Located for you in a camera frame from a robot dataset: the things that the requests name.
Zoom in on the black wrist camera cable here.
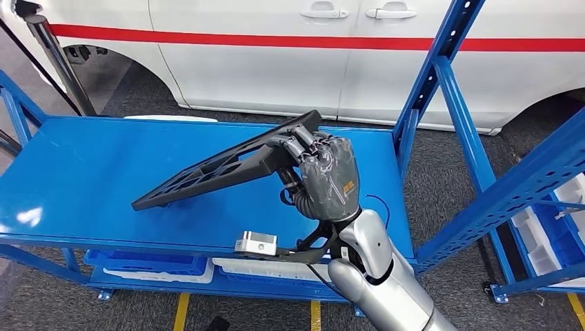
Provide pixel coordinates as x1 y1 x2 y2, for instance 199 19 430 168
305 262 348 298

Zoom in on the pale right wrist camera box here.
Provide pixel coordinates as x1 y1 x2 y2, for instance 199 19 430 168
234 230 278 257

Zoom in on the chrome stanchion post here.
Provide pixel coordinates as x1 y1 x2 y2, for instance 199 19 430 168
12 0 98 118

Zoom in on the grey metal bar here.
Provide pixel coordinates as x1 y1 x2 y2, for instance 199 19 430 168
0 129 23 157

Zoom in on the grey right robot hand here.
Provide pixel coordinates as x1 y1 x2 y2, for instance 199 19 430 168
267 124 362 223

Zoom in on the black perforated plastic panel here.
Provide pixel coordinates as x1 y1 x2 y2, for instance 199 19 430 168
131 109 323 212

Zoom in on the white car with red stripe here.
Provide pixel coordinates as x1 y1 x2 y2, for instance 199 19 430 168
0 0 585 137

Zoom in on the blue plastic parts bin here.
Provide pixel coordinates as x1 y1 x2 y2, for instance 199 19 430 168
83 248 209 277
218 268 341 296
530 201 585 268

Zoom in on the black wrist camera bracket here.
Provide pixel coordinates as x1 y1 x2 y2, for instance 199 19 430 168
255 221 341 265

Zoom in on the black stanchion belt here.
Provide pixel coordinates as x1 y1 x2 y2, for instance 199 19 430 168
0 17 84 117

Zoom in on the blue metal shelf rack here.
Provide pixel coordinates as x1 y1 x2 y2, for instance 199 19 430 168
483 169 585 305
0 0 585 317

